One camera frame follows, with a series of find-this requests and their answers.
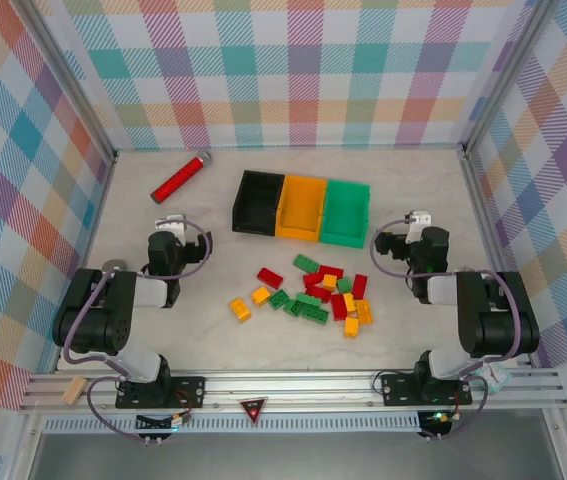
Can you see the green lego brick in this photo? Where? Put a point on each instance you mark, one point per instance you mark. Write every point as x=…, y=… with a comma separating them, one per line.
x=344, y=285
x=308, y=300
x=315, y=316
x=291, y=307
x=279, y=299
x=305, y=263

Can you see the yellow lego brick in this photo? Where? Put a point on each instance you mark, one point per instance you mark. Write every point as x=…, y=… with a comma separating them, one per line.
x=349, y=301
x=329, y=281
x=261, y=296
x=240, y=310
x=364, y=311
x=351, y=328

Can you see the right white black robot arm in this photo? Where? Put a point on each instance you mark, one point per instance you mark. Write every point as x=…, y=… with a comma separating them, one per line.
x=503, y=320

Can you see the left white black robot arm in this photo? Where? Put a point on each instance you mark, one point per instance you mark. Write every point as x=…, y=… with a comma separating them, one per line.
x=93, y=310

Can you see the green plastic bin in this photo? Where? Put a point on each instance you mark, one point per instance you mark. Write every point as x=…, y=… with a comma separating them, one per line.
x=345, y=215

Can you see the gray oval stone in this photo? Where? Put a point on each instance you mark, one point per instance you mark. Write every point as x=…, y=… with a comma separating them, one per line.
x=115, y=265

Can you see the red glitter tube silver cap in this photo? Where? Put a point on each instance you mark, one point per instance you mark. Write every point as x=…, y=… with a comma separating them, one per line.
x=178, y=180

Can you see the black plastic bin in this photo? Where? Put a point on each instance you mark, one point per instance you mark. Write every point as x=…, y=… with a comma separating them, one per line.
x=258, y=200

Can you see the yellow plastic bin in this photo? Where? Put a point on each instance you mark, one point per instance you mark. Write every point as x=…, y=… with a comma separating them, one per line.
x=300, y=210

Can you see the small teal alarm clock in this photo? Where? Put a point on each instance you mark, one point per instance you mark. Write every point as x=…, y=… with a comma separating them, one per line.
x=495, y=377

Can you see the red triangular sign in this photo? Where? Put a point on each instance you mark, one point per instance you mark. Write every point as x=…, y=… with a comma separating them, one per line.
x=254, y=409

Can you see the small yellow power connector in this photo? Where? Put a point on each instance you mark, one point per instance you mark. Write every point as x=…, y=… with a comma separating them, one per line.
x=444, y=416
x=183, y=417

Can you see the small wooden block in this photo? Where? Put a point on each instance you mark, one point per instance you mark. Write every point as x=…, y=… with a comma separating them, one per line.
x=74, y=391

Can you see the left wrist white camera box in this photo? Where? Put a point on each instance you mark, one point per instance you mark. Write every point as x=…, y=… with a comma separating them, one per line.
x=173, y=223

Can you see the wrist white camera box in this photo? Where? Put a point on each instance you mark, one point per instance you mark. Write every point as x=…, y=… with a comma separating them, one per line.
x=420, y=218
x=173, y=223

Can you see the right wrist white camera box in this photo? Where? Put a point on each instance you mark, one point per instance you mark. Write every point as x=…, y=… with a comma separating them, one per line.
x=420, y=218

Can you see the aluminum side rail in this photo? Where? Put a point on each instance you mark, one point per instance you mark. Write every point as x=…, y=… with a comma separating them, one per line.
x=495, y=250
x=88, y=250

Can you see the long aluminum base rail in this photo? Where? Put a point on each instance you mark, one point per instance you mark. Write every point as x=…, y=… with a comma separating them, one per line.
x=288, y=387

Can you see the aluminum frame post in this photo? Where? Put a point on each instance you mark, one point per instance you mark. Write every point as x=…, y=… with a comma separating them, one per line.
x=70, y=85
x=508, y=80

